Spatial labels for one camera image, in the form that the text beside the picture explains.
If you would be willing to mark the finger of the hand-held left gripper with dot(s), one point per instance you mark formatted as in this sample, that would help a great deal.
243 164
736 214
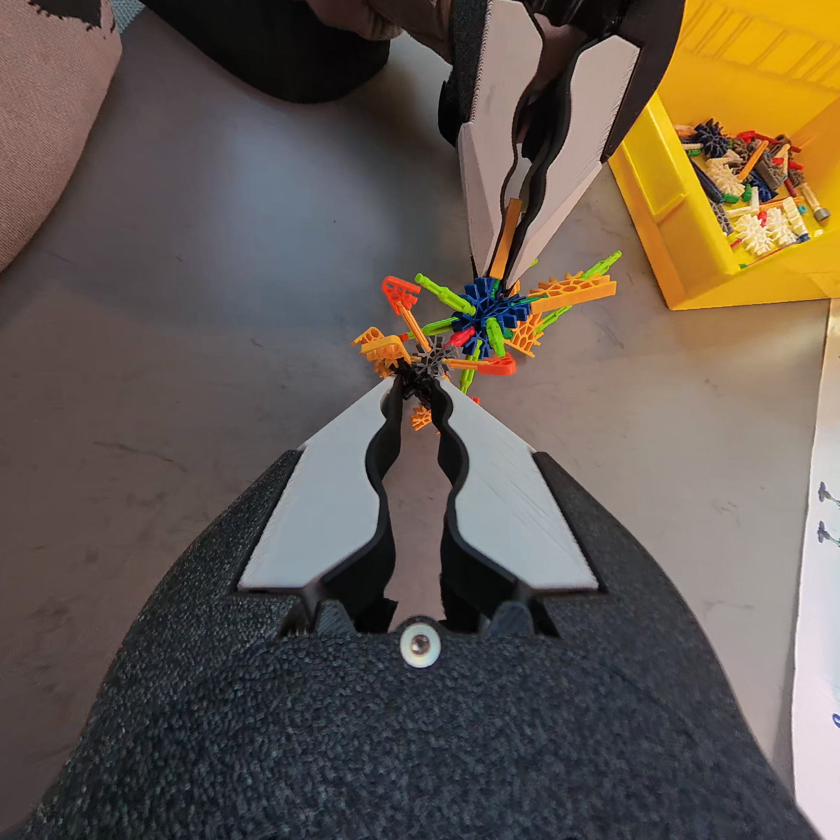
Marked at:
499 98
590 118

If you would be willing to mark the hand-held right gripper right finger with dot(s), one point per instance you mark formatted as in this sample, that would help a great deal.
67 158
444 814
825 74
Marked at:
525 525

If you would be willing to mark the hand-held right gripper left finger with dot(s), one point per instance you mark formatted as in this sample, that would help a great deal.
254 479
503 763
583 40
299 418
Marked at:
315 525

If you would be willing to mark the colourful toy construction model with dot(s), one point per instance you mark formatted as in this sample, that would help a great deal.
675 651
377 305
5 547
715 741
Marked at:
485 308

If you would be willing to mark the grey desk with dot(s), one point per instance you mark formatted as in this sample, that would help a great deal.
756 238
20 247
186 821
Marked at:
197 262

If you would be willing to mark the person's left hand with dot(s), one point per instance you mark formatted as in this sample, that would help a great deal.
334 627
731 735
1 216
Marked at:
407 23

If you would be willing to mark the yellow storage bin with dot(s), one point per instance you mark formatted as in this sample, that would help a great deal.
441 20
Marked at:
754 65

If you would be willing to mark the pile of toy building pieces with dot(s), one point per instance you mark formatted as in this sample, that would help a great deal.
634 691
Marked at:
754 197

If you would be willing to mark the printed instruction sheet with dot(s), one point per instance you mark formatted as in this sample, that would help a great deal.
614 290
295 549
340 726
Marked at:
820 590

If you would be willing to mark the person's brown hoodie torso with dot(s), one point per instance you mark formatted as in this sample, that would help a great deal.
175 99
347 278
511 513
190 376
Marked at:
46 131

